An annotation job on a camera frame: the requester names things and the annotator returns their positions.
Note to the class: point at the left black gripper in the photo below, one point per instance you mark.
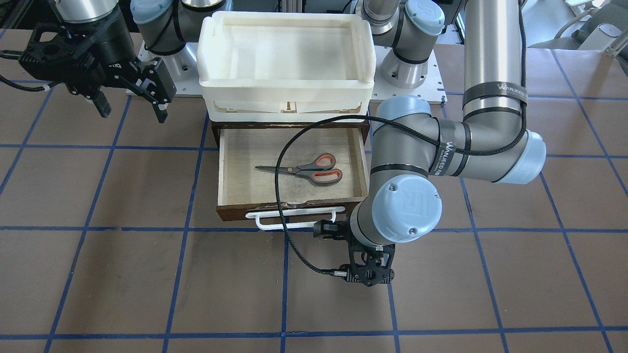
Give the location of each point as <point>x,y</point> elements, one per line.
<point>326,229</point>

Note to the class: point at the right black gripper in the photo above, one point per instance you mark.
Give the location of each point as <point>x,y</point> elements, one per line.
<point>112,45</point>

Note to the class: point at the grey orange scissors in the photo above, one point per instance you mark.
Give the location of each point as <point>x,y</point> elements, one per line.
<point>321,172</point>

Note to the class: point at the wooden drawer with white handle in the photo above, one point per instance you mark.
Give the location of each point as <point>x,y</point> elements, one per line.
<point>245,192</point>

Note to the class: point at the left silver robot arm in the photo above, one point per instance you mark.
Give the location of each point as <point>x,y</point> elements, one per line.
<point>491,143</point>

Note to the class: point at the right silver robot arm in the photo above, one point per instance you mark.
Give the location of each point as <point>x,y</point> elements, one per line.
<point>166,25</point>

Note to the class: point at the dark wooden cabinet box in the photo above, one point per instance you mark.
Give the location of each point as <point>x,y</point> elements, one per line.
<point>216,127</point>

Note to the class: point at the white plastic tray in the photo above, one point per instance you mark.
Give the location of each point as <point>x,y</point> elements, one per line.
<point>285,67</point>

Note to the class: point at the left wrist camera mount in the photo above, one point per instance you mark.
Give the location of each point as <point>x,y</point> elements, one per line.
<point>369,266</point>

